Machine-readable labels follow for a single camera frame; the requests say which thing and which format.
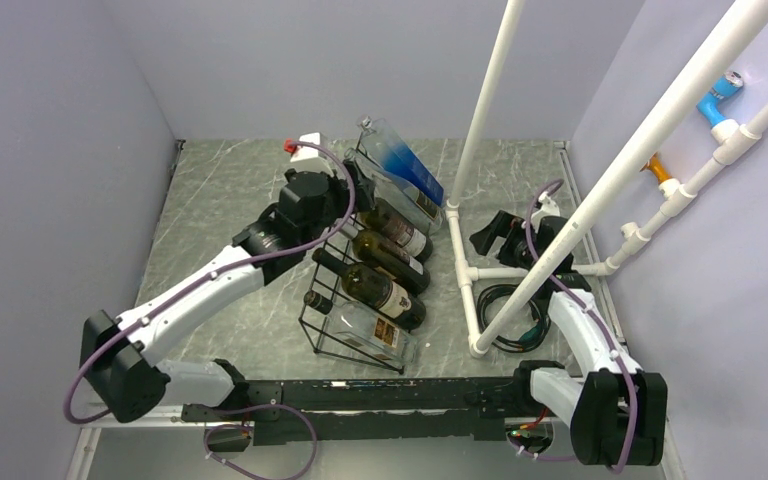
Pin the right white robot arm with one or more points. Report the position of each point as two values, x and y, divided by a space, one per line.
616 413

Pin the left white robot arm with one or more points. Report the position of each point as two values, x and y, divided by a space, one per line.
124 358

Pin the clear glass bottle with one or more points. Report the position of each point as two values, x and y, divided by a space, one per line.
406 198

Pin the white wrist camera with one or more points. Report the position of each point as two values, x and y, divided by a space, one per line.
546 206
304 158

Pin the blue square glass bottle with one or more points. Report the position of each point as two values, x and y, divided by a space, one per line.
391 152

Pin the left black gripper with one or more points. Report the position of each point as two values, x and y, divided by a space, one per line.
363 187

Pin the aluminium frame rail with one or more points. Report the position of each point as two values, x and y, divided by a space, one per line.
90 434

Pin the dark labelled wine bottle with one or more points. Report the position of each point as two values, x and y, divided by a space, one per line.
387 257

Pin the white PVC pipe frame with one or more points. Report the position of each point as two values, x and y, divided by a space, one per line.
741 24

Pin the clear square liquor bottle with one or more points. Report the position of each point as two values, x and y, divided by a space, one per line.
356 326

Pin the dark green wine bottle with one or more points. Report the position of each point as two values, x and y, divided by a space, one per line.
375 290

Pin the orange pipe fitting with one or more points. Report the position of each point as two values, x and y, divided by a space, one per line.
657 169

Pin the black wire wine rack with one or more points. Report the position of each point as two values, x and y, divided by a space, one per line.
328 284

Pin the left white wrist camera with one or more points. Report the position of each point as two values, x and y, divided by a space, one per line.
304 158

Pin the blue pipe fitting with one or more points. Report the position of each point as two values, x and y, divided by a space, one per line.
730 83

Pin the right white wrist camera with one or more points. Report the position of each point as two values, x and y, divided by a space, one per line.
546 206

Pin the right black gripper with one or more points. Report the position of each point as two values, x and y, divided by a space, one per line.
506 225

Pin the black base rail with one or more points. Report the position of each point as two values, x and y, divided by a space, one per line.
480 408

